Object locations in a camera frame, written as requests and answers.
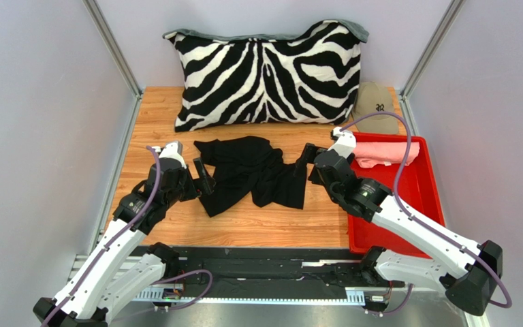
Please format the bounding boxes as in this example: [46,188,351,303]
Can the red plastic tray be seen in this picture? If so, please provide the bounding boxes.
[348,136,445,258]

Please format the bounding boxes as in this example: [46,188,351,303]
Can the black t-shirt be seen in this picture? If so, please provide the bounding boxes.
[193,136,307,217]

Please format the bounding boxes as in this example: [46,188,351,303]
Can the left aluminium frame post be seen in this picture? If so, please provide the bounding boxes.
[82,0,143,99]

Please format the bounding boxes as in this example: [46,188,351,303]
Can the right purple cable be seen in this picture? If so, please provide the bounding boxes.
[339,111,513,317]

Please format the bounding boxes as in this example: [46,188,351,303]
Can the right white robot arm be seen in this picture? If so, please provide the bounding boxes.
[294,143,503,316]

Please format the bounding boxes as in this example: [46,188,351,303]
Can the purple cable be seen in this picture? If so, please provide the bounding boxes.
[39,144,215,327]
[339,111,513,317]

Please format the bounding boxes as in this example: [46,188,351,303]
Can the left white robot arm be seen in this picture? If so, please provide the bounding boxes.
[33,157,215,326]

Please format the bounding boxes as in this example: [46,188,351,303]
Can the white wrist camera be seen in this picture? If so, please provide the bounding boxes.
[328,127,356,159]
[152,140,187,168]

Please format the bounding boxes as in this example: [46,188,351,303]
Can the right aluminium frame post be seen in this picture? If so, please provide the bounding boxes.
[401,0,466,99]

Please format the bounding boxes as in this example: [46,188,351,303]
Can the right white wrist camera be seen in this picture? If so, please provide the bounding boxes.
[328,127,356,159]

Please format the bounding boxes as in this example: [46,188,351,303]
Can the rolled pink t-shirt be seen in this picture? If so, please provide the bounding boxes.
[353,142,407,168]

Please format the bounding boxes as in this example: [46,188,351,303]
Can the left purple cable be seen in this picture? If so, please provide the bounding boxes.
[39,144,215,327]

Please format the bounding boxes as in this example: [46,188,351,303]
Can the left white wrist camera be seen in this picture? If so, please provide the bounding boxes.
[152,140,187,168]

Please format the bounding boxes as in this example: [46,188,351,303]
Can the beige baseball cap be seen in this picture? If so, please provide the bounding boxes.
[352,82,399,135]

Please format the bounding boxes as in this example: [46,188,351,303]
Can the aluminium frame post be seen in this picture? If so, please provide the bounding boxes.
[82,0,143,99]
[401,0,466,99]

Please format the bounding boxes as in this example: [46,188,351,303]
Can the zebra striped pillow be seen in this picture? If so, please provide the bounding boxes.
[163,19,370,132]

